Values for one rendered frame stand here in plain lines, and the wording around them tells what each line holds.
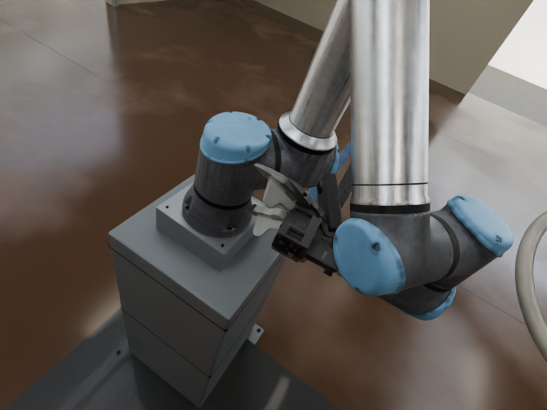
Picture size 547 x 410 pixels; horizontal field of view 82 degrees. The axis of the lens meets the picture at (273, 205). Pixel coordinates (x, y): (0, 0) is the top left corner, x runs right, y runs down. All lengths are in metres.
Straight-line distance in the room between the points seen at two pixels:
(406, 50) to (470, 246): 0.24
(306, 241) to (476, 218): 0.23
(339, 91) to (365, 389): 1.49
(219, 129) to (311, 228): 0.31
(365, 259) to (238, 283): 0.53
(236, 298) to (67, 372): 1.01
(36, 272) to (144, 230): 1.10
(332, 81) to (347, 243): 0.38
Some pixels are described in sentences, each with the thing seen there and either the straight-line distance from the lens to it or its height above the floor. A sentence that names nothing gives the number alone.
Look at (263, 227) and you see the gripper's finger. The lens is 0.59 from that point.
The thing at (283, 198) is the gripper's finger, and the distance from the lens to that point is 0.50.
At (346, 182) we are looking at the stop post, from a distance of 1.79.
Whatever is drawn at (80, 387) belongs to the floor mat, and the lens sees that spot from 1.64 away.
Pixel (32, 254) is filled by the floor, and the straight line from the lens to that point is 2.03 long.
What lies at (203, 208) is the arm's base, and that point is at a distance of 0.78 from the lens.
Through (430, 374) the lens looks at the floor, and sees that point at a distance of 2.08.
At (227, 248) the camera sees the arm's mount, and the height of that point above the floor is 0.92.
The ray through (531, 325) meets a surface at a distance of 0.81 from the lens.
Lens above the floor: 1.56
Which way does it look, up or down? 43 degrees down
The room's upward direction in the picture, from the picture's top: 20 degrees clockwise
